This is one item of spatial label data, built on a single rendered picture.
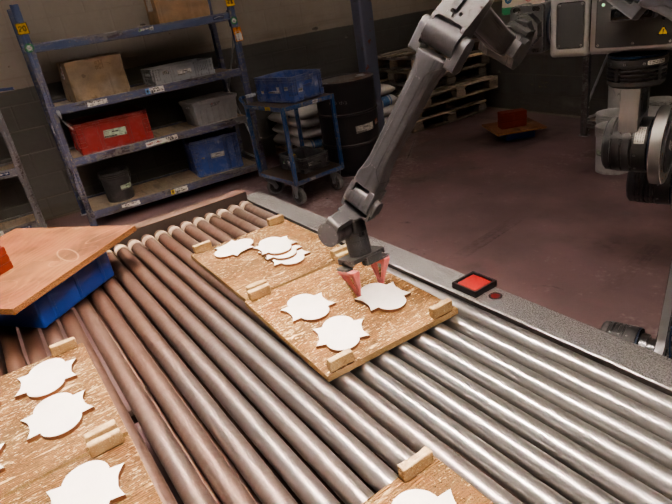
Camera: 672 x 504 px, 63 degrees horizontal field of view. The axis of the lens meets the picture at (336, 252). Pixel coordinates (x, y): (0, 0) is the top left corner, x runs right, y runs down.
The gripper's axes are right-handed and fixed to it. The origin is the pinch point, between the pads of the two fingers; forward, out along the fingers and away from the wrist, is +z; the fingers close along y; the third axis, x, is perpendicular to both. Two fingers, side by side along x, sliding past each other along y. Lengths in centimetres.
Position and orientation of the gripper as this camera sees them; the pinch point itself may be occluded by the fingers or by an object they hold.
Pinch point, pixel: (369, 287)
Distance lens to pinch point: 134.7
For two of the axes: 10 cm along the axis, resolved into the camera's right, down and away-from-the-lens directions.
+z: 2.6, 9.3, 2.5
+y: 8.0, -3.5, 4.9
